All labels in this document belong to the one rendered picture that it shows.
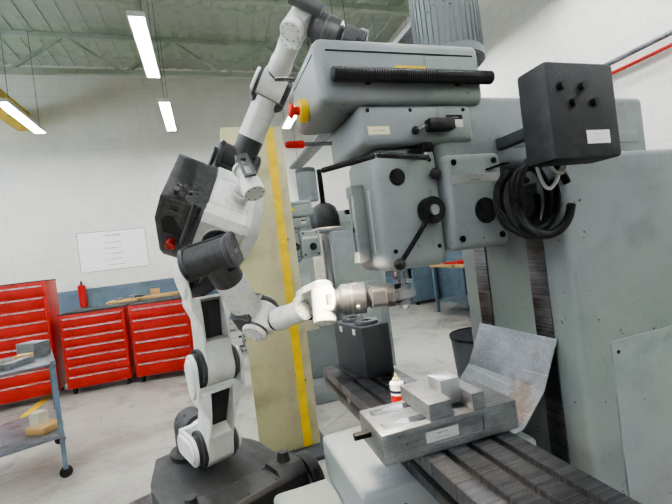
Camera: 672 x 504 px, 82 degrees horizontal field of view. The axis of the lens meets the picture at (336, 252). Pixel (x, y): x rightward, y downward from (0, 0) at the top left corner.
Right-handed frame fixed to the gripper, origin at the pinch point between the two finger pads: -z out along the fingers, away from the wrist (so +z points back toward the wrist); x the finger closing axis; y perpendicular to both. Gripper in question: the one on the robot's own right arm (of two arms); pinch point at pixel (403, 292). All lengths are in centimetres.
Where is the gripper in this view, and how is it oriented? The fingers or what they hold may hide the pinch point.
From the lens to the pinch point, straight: 113.3
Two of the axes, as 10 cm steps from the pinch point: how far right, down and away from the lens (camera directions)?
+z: -9.9, 1.1, 0.0
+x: 0.0, -0.1, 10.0
